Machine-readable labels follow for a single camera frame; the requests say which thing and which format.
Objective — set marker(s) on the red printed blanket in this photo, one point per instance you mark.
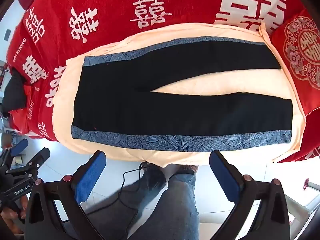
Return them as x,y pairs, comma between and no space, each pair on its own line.
180,0

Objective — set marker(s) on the red ornament cushion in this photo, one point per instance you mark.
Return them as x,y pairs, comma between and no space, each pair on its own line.
302,55

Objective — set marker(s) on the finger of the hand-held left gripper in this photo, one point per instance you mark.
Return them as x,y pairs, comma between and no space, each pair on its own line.
37,160
18,147

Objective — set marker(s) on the white furniture frame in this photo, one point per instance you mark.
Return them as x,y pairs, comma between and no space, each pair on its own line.
303,205

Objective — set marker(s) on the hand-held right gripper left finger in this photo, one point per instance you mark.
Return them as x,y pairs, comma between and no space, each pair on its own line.
90,177

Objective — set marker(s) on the person's left hand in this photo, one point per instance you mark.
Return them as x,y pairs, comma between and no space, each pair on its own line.
22,206

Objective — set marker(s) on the peach cloth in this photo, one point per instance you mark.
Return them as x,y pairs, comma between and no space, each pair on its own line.
225,83

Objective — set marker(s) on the black pants with blue trim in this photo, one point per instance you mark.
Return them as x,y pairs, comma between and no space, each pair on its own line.
175,112

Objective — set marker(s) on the person's legs in jeans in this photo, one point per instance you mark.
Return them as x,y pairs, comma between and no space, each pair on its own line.
178,205

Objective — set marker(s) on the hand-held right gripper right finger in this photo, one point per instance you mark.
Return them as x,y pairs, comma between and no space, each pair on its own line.
222,176

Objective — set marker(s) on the dark cloth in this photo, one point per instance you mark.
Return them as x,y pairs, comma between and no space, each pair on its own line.
15,92

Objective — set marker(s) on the person's left leg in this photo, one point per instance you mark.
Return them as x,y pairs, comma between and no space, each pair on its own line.
147,182

